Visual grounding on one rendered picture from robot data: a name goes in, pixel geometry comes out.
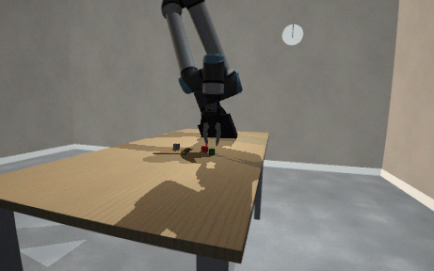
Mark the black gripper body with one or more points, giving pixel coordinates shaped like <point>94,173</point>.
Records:
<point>215,119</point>

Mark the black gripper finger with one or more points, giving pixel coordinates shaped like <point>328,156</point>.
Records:
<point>219,127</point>
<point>204,128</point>

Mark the tan flat mat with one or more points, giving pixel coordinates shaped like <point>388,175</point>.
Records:
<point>170,150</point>

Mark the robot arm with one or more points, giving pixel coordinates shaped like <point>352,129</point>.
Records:
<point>215,81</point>

